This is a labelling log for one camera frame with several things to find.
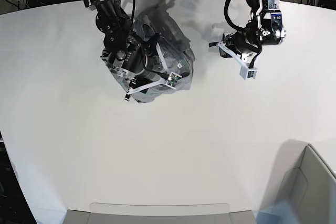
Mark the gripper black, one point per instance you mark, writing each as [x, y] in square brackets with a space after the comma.
[241, 43]
[128, 68]

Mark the grey T-shirt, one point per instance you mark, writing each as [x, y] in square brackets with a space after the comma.
[175, 55]

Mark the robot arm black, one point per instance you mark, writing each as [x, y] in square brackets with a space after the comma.
[119, 33]
[265, 28]

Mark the grey bin at right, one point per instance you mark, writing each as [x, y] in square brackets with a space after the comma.
[310, 188]

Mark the blue object bottom right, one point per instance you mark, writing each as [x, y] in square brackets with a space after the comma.
[279, 213]

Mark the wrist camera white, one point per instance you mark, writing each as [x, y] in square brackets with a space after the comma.
[172, 80]
[247, 73]

